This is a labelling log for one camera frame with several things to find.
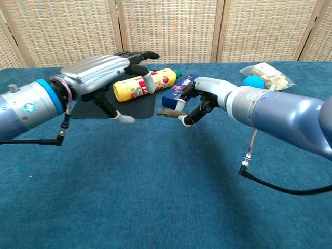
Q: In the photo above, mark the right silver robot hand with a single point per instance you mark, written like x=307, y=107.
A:
x=212, y=89

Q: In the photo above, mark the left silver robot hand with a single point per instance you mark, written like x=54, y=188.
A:
x=96, y=72

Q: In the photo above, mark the brown stick-shaped object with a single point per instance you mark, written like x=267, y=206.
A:
x=168, y=112

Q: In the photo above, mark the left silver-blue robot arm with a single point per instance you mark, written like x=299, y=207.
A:
x=26, y=109

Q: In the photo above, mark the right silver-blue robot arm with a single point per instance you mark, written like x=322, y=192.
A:
x=285, y=116

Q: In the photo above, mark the yellow bottle with green cap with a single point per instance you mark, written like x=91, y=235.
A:
x=127, y=90

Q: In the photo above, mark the blue ball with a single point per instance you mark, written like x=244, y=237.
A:
x=252, y=81

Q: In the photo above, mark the dark blue cardboard box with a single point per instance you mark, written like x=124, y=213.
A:
x=168, y=101

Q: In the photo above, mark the black rectangular mat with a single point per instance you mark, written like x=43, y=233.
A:
x=140, y=109

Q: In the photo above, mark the clear bag of snacks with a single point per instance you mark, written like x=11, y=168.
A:
x=275, y=75

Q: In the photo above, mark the woven wooden folding screen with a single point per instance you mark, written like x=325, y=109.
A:
x=168, y=26

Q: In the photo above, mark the blue tablecloth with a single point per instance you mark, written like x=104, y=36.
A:
x=155, y=194

